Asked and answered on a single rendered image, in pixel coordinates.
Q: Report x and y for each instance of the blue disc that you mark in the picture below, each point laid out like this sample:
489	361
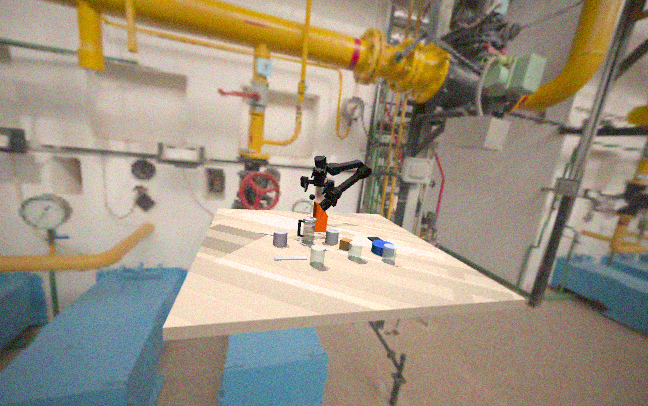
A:
377	247

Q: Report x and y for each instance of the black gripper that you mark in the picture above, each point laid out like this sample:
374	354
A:
317	181

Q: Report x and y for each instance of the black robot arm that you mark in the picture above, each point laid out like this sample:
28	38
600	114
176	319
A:
333	169

